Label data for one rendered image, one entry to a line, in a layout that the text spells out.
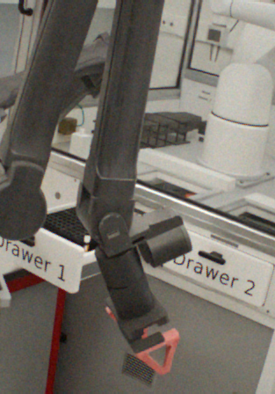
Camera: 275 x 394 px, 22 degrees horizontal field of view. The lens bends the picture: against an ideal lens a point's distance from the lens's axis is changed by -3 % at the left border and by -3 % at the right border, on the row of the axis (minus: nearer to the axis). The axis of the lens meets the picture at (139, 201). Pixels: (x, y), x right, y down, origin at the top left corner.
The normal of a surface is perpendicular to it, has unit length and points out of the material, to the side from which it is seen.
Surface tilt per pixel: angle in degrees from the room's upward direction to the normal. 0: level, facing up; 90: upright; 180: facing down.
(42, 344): 90
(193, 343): 90
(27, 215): 90
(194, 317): 90
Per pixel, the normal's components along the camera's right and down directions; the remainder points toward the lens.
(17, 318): 0.80, 0.32
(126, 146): 0.39, 0.31
